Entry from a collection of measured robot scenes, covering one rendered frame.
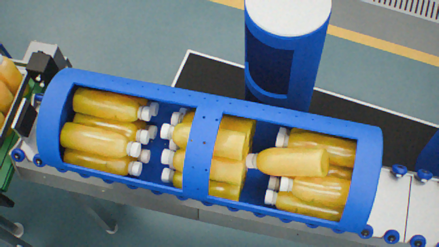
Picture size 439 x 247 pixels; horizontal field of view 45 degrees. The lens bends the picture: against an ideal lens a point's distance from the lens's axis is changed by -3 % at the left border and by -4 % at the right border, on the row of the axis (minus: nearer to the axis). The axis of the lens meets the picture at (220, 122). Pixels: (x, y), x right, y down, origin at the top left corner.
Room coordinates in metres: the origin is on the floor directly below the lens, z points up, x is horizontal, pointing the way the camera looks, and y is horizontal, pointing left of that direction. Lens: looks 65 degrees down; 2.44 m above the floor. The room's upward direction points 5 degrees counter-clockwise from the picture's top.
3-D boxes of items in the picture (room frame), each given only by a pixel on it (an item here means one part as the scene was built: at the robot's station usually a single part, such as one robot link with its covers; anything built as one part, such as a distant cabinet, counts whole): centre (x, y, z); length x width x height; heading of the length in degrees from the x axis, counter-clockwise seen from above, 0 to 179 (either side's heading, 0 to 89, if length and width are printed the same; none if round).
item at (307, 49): (1.07, -0.25, 0.59); 0.28 x 0.28 x 0.88
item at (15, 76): (0.91, 0.66, 1.00); 0.07 x 0.07 x 0.20
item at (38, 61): (0.94, 0.57, 0.95); 0.10 x 0.07 x 0.10; 162
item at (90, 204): (0.65, 0.55, 0.31); 0.06 x 0.06 x 0.63; 72
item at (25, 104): (0.74, 0.59, 0.99); 0.10 x 0.02 x 0.12; 162
